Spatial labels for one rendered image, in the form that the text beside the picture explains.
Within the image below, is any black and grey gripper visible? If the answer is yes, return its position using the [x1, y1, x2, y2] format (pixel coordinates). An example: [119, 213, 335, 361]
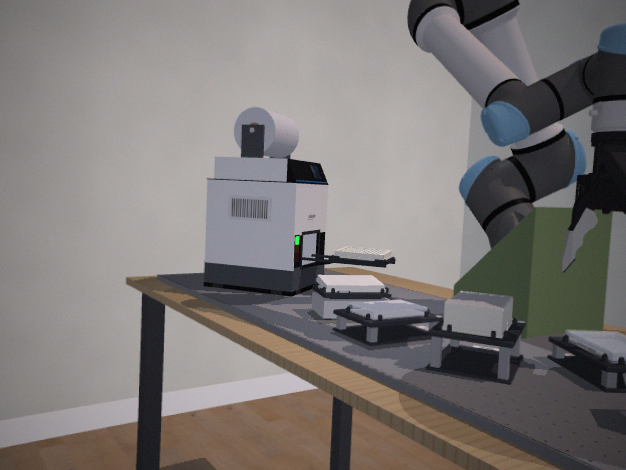
[561, 131, 626, 273]

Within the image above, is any white button panel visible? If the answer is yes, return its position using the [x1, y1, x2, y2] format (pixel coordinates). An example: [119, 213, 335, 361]
[620, 373, 626, 416]

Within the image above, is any light grey roll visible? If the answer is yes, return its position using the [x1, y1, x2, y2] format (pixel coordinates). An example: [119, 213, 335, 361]
[234, 107, 299, 158]

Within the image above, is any dark grey rectangular frame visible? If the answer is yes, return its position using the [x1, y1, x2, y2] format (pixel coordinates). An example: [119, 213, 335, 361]
[332, 307, 443, 346]
[547, 335, 626, 393]

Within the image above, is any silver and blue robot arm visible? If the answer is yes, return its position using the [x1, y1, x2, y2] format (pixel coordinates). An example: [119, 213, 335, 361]
[407, 0, 626, 249]

